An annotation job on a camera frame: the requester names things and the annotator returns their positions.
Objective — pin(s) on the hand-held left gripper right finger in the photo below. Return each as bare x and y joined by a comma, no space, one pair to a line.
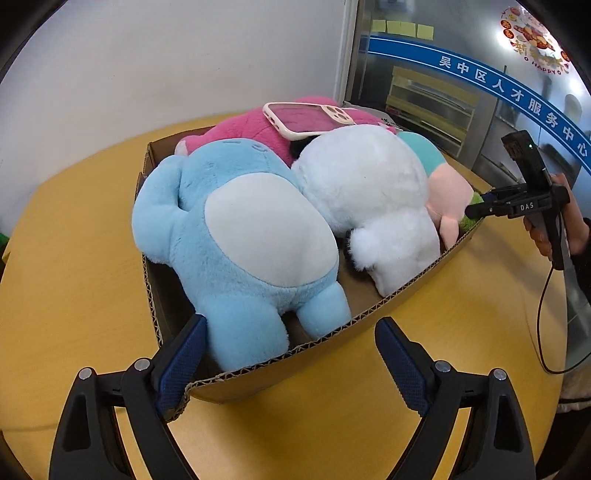
401,364

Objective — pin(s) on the cardboard box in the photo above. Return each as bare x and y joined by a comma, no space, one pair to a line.
286,369

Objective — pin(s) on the green plant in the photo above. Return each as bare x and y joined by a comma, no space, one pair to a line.
2,242

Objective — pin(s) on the beige cloth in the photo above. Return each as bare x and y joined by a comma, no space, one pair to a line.
577,387

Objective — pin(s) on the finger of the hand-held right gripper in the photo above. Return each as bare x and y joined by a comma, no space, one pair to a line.
501,194
485,210

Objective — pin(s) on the person's right forearm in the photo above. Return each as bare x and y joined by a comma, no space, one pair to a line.
582,277

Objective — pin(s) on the phone with pink case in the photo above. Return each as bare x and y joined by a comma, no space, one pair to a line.
304,117

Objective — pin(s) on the red round window sticker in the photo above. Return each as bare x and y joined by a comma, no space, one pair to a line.
531,37

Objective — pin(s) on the yellow wooden desktop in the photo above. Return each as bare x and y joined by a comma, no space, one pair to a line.
69,277

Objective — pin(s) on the person's right hand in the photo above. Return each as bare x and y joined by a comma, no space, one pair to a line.
577,221

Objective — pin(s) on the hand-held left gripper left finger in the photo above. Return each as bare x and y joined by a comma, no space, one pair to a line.
184,364

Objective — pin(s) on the person's dark clothing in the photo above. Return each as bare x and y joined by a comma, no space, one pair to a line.
572,443

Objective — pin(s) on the yellow shelf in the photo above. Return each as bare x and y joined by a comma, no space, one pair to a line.
429,101

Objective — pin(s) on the light blue plush toy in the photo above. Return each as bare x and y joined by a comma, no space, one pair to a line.
194,184

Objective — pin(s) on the blue window banner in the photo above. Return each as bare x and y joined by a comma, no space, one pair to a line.
415,48

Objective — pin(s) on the yellow sticky note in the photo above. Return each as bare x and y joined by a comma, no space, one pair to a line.
379,26
409,28
394,26
425,31

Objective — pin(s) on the pink plush bear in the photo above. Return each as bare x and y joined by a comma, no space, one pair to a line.
240,127

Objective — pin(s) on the white door frame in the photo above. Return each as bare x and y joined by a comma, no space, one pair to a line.
346,50

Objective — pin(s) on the white plush toy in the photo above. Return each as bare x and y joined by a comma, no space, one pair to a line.
369,184

